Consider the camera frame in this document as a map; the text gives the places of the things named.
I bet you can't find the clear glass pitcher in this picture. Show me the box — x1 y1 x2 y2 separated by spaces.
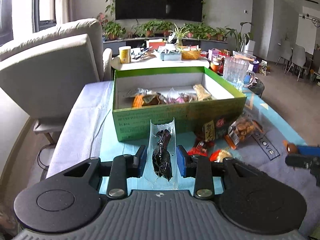
222 56 257 91

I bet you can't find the clear crinkled snack packet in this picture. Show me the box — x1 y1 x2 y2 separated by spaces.
126 88 158 98

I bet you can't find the blue plastic basket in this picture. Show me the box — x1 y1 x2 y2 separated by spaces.
154 51 183 62

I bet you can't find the white coffee table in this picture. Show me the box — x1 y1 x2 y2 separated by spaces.
111 54 211 73

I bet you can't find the potted green plant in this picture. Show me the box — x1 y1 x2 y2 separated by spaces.
214 27 227 41
102 21 126 41
136 19 175 37
183 22 216 41

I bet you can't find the red black snack packet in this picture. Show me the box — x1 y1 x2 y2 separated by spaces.
187 139 216 157

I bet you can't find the black packet with gold label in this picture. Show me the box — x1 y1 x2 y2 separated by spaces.
203 119 217 142

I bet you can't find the spider plant in vase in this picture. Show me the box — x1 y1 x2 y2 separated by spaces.
169 23 193 48

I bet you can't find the clear bag of cookies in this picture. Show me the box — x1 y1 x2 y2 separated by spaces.
224 118 265 150

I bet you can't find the beige long snack packet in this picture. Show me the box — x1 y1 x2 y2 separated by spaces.
193 83 213 102

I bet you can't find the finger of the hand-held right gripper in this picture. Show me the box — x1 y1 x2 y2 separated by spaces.
285 154 320 187
298 144 320 156

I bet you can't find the red flower decoration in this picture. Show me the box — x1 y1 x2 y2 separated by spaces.
96 12 108 27

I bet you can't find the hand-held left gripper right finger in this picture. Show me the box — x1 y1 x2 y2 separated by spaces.
176 145 263 200

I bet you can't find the orange woven basket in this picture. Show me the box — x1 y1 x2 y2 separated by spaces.
180 50 201 60

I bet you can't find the grey fabric sofa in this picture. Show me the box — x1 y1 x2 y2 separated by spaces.
0 18 105 145

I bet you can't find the green cardboard box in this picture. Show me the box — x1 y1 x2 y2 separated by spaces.
112 66 247 143

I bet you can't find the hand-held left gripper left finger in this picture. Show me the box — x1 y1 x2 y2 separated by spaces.
62 145 148 200

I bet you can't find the pale blue cloth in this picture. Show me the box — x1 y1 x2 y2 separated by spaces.
46 81 116 179

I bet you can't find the white plant pot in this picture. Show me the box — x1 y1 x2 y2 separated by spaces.
243 40 256 56

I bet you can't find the black floor cable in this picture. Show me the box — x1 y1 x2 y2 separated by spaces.
37 143 55 167

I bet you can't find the purple bag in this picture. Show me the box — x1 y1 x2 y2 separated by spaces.
211 48 226 63

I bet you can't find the brown braised egg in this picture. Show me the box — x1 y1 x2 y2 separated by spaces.
282 140 299 155

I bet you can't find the light curtain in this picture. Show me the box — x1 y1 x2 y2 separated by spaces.
55 0 75 26

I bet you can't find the golden orange snack packet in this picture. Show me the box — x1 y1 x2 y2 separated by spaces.
209 148 233 163

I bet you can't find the dark packet with red top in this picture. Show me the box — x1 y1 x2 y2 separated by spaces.
214 116 230 139

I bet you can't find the grey dining chair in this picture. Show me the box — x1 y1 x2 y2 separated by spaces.
290 44 313 82
276 39 293 71

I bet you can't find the narrow window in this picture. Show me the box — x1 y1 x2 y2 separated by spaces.
32 0 57 33

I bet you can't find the clear pink print snack packet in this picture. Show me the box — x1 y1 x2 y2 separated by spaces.
166 87 198 105

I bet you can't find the large window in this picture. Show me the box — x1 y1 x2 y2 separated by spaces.
0 0 14 47

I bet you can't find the white cushion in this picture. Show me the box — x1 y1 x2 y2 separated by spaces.
102 48 113 81

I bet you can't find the black wall television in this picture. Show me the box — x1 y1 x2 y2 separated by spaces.
115 0 205 22

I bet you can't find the yellow can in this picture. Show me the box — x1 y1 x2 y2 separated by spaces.
118 46 132 64

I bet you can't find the tall leafy plant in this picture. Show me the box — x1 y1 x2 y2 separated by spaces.
226 21 252 53

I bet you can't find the teal patterned tablecloth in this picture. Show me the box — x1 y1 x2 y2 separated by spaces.
98 80 320 232

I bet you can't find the clear packet with dark snack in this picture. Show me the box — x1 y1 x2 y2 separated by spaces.
146 117 178 191

